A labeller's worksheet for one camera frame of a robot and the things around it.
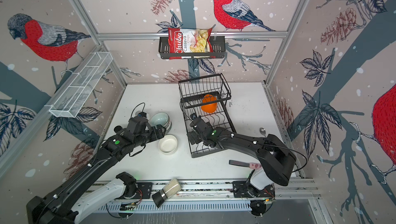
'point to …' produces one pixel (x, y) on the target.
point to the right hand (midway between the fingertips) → (194, 134)
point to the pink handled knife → (250, 165)
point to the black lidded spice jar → (117, 128)
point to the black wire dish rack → (201, 103)
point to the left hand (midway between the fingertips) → (159, 131)
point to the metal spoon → (263, 131)
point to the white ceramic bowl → (168, 144)
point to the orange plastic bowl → (211, 107)
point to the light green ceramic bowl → (161, 118)
